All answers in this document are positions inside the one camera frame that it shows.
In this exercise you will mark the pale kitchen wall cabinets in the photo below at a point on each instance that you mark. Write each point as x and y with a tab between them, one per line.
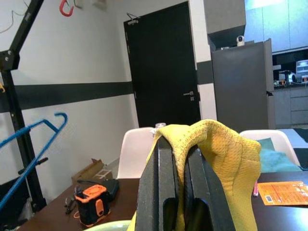
276	24

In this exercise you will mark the white kitchen appliance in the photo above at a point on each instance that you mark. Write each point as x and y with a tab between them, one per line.
302	69

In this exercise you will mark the orange black tape measure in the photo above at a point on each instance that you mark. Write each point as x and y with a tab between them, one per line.
92	204

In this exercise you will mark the black door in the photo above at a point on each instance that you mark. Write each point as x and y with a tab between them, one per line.
163	72

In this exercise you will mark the open cardboard box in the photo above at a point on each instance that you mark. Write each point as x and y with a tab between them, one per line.
89	170

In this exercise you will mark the black metal hoist stand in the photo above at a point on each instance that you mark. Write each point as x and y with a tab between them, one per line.
14	55

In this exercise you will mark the silver door closer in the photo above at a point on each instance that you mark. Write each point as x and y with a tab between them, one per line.
132	20

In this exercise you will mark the dark brown wooden table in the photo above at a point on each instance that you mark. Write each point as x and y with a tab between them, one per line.
276	216

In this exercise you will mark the white security camera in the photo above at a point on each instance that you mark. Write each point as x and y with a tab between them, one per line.
240	41

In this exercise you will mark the grey fridge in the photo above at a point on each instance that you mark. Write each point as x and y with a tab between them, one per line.
240	84

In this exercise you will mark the pink pen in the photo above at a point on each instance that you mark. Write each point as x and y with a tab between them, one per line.
255	190

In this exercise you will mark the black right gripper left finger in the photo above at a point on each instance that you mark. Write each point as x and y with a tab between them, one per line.
154	183

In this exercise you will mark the orange printed packet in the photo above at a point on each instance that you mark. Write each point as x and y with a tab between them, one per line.
284	192

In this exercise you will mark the yellow shirt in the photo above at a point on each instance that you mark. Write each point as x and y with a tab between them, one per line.
228	156

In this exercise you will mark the red hook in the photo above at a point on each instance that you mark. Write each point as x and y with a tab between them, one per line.
63	12

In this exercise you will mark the black pliers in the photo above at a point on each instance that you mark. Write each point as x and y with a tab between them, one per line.
68	204

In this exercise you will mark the teal cloth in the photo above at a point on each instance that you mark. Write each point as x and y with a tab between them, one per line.
274	158

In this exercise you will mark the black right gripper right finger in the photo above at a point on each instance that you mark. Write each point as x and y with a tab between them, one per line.
204	187

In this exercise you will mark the blue plastic hanger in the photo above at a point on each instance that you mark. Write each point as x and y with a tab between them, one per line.
24	132

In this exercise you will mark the clear water bottle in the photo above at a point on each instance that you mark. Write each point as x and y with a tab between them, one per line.
160	125

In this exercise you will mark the grey kitchen base cabinets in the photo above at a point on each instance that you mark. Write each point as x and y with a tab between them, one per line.
291	108

